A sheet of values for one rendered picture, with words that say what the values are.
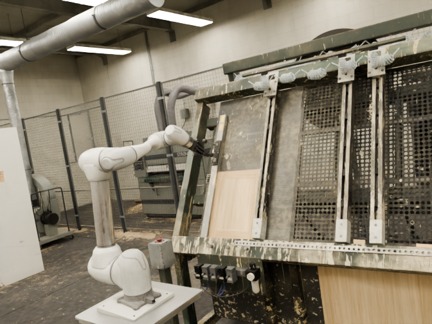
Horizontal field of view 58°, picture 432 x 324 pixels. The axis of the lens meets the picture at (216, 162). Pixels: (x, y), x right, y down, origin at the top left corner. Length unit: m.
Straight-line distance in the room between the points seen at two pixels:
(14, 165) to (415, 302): 5.02
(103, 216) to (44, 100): 9.33
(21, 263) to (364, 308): 4.63
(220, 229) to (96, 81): 9.26
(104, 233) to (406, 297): 1.71
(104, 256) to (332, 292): 1.39
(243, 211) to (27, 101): 9.13
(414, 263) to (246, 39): 6.69
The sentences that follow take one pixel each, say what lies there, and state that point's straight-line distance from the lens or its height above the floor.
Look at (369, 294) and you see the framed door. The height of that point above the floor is 0.54.
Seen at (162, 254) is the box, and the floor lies 0.86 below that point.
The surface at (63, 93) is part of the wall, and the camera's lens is 11.77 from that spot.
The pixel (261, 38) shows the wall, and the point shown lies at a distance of 8.10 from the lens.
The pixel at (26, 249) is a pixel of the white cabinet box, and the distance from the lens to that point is 6.06.
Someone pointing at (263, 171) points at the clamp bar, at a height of 1.29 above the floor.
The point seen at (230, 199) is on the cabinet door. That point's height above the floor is 1.12.
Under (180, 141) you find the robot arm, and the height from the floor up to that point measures 1.58.
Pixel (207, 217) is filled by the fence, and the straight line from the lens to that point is 2.75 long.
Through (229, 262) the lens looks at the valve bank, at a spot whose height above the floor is 0.76.
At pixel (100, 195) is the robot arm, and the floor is 1.36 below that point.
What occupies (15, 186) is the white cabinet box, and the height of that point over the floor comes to 1.26.
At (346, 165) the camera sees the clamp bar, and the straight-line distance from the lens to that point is 2.38.
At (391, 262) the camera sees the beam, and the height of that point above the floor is 0.83.
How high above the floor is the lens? 1.63
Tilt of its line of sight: 5 degrees down
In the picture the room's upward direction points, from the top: 9 degrees counter-clockwise
